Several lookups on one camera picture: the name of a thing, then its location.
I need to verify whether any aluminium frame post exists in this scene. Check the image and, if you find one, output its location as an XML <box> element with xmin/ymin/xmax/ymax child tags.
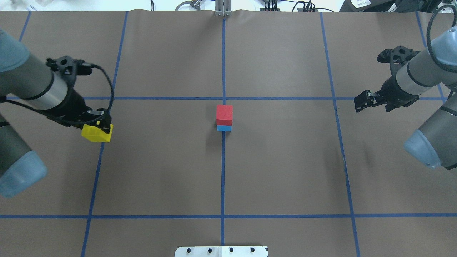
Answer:
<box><xmin>214</xmin><ymin>0</ymin><xmax>233</xmax><ymax>17</ymax></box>

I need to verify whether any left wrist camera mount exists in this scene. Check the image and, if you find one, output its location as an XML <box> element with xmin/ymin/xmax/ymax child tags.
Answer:
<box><xmin>45</xmin><ymin>56</ymin><xmax>93</xmax><ymax>88</ymax></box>

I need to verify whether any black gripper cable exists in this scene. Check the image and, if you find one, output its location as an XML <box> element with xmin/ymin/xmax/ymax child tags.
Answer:
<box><xmin>0</xmin><ymin>64</ymin><xmax>115</xmax><ymax>126</ymax></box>
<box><xmin>426</xmin><ymin>4</ymin><xmax>457</xmax><ymax>74</ymax></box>

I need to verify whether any yellow cube block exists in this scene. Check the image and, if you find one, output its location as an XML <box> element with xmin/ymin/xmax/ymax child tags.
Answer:
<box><xmin>81</xmin><ymin>124</ymin><xmax>113</xmax><ymax>143</ymax></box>

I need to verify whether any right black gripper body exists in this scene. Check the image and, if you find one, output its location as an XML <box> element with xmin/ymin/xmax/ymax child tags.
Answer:
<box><xmin>375</xmin><ymin>79</ymin><xmax>418</xmax><ymax>112</ymax></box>

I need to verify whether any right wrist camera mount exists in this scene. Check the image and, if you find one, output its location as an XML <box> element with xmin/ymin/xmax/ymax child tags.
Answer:
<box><xmin>377</xmin><ymin>45</ymin><xmax>420</xmax><ymax>76</ymax></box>

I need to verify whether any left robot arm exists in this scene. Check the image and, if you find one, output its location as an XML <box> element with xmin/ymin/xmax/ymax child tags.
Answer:
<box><xmin>0</xmin><ymin>30</ymin><xmax>114</xmax><ymax>198</ymax></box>

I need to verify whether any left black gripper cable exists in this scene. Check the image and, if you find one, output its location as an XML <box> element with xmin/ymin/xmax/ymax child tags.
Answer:
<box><xmin>0</xmin><ymin>64</ymin><xmax>115</xmax><ymax>126</ymax></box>

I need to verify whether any red cube block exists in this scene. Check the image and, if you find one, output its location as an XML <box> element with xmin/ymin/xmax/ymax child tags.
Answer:
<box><xmin>216</xmin><ymin>104</ymin><xmax>233</xmax><ymax>126</ymax></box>

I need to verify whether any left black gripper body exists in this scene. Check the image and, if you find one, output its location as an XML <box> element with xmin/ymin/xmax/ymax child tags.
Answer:
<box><xmin>50</xmin><ymin>89</ymin><xmax>99</xmax><ymax>127</ymax></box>

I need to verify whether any blue cube block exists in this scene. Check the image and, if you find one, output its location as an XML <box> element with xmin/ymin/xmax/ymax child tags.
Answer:
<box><xmin>216</xmin><ymin>125</ymin><xmax>233</xmax><ymax>132</ymax></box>

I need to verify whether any white pedestal column base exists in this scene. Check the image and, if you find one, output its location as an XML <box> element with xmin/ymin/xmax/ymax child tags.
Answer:
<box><xmin>174</xmin><ymin>245</ymin><xmax>269</xmax><ymax>257</ymax></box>

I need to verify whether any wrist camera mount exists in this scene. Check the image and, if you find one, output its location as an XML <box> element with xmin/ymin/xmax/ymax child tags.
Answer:
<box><xmin>377</xmin><ymin>45</ymin><xmax>420</xmax><ymax>76</ymax></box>
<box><xmin>45</xmin><ymin>56</ymin><xmax>93</xmax><ymax>88</ymax></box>

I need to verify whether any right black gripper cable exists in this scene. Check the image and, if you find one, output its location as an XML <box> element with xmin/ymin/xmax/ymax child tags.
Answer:
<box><xmin>426</xmin><ymin>4</ymin><xmax>457</xmax><ymax>74</ymax></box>

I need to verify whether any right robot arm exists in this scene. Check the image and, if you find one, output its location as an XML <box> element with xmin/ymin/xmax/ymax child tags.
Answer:
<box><xmin>353</xmin><ymin>25</ymin><xmax>457</xmax><ymax>171</ymax></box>

